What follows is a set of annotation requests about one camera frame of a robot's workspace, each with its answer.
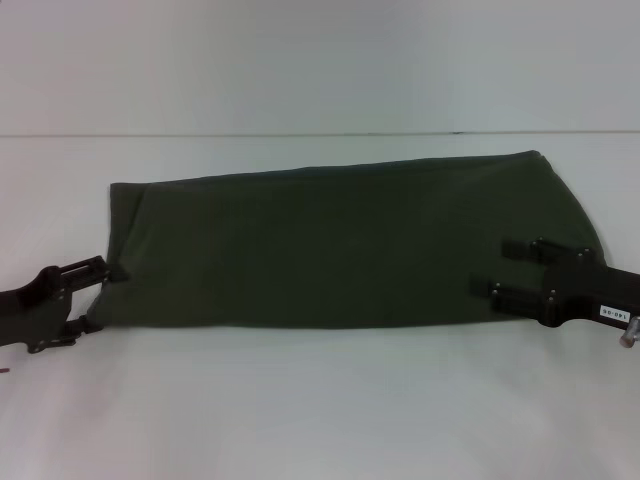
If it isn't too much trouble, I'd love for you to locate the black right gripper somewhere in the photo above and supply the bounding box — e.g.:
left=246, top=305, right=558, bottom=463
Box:
left=468, top=236, right=640, bottom=330

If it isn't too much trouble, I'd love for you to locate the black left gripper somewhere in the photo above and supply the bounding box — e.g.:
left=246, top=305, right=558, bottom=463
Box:
left=0, top=255, right=132, bottom=355

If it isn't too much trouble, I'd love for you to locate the dark green t-shirt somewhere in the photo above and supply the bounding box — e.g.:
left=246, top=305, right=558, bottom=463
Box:
left=87, top=149, right=616, bottom=335

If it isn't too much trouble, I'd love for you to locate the right arm cable with plug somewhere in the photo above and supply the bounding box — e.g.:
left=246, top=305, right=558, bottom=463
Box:
left=604, top=314, right=640, bottom=349

